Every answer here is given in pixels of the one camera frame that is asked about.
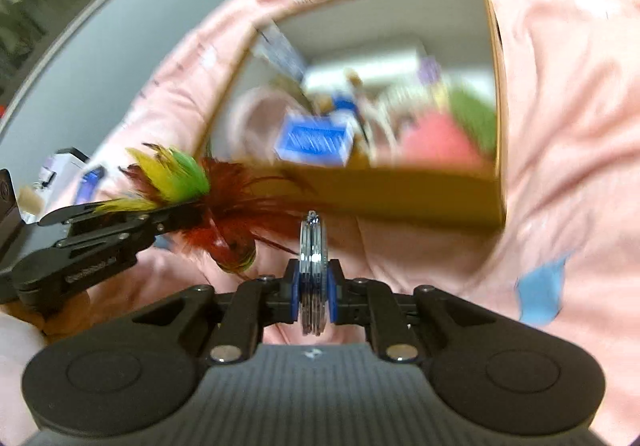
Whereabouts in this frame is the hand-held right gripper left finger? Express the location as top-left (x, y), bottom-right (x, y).
top-left (132, 259), bottom-right (303, 365)

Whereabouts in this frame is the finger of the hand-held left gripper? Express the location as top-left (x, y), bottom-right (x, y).
top-left (55, 221), bottom-right (173, 252)
top-left (37, 201), bottom-right (206, 229)

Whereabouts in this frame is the orange cardboard box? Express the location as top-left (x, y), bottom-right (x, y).
top-left (192, 0), bottom-right (508, 232)

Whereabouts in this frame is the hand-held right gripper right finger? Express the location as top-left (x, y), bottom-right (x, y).
top-left (327, 259), bottom-right (501, 363)

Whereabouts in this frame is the small colourful figure toy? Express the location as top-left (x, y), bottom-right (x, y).
top-left (312, 69), bottom-right (381, 127)

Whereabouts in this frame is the pink printed blanket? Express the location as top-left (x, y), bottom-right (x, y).
top-left (65, 0), bottom-right (640, 446)

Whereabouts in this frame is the red yellow green feather shuttlecock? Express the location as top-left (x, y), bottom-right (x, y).
top-left (95, 142), bottom-right (321, 274)

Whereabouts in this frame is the silver metal disc stack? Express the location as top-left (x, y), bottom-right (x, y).
top-left (298, 210), bottom-right (330, 337)

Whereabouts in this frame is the purple knitted toy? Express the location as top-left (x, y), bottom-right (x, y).
top-left (417, 57), bottom-right (443, 84)

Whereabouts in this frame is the white black device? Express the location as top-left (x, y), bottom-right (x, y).
top-left (37, 149), bottom-right (91, 192)

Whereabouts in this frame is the black smartphone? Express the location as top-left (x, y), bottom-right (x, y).
top-left (75, 165), bottom-right (108, 204)

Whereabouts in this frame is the pink plush with green leaf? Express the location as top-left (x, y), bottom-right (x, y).
top-left (400, 86), bottom-right (498, 172)

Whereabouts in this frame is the small blue box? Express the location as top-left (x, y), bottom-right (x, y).
top-left (274, 112), bottom-right (357, 167)

